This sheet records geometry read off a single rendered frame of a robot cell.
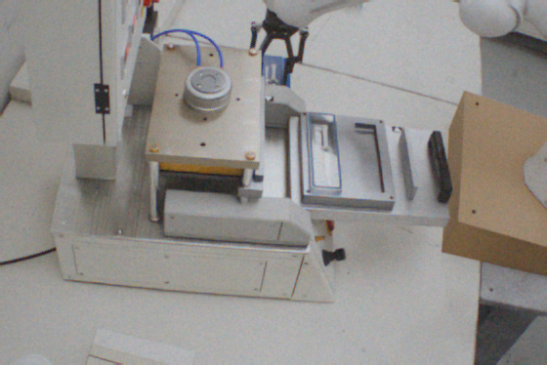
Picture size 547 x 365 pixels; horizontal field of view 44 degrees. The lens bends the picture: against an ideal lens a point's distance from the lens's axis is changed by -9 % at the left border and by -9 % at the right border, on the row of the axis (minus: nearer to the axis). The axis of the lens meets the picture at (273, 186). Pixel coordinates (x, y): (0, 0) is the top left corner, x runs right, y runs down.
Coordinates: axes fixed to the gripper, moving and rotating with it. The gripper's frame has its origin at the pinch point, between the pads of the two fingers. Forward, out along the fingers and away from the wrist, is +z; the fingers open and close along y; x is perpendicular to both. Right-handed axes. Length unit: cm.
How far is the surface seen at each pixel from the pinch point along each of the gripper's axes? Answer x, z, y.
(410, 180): -47, -20, 23
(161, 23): 15.8, 0.2, -29.1
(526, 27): 131, 67, 130
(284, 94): -28.9, -20.2, 0.2
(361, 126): -34.1, -18.8, 15.3
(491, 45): 130, 81, 115
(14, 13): -1, -15, -64
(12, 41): -3, -8, -64
